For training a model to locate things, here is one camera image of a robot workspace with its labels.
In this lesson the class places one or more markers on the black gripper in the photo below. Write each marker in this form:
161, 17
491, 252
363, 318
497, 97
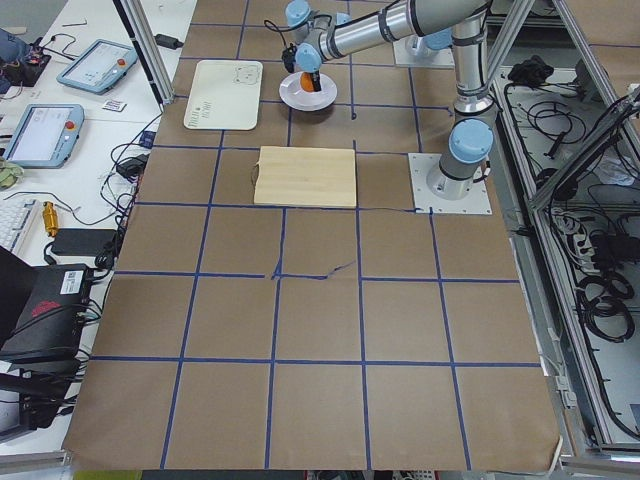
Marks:
314, 80

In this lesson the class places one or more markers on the orange fruit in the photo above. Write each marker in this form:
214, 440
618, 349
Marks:
306, 82

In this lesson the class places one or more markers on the white round plate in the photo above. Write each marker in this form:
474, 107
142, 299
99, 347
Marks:
293, 94

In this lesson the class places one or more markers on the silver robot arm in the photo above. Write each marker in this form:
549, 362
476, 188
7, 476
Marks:
319, 37

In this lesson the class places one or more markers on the cream bear tray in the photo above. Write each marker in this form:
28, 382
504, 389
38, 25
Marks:
224, 95

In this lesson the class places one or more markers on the bamboo cutting board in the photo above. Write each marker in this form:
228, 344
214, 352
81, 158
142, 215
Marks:
306, 177

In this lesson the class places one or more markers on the teach pendant far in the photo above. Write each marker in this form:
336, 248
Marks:
100, 67

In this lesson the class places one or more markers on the teach pendant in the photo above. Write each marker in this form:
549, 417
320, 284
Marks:
100, 67
45, 136

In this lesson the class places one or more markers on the teach pendant near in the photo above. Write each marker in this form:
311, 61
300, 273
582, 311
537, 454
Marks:
45, 136

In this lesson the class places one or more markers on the black power adapter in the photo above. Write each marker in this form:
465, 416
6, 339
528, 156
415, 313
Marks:
82, 242

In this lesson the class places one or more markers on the yellow metal cylinder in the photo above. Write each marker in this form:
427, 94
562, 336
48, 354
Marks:
50, 219

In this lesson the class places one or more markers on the white keyboard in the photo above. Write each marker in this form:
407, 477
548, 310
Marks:
17, 218

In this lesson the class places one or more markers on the aluminium frame post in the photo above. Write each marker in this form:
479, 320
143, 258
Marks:
134, 20

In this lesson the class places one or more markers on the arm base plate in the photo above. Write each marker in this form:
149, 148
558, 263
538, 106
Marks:
435, 193

